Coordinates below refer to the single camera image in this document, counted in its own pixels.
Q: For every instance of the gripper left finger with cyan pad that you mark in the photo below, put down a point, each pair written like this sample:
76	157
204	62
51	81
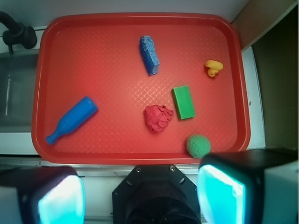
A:
45	195

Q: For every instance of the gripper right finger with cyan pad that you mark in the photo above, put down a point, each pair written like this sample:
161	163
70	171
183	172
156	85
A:
258	186

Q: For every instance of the blue plastic bottle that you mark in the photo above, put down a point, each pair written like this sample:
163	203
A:
73	119

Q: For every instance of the green textured ball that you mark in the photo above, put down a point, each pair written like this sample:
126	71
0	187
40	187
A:
198	146

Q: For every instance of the red plastic tray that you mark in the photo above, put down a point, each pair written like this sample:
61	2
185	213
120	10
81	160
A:
98	56

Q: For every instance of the green rectangular block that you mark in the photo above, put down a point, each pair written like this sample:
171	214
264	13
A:
183	102

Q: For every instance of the red crumpled lump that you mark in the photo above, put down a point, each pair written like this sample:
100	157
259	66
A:
157	117

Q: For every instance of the yellow rubber duck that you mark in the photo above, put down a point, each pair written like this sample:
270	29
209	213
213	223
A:
214	67

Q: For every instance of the grey metal sink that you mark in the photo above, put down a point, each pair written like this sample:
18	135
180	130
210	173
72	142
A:
17	86

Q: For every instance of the black faucet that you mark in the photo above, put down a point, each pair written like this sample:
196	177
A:
17	33

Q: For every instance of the blue sponge block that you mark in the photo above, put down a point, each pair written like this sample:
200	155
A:
149	55

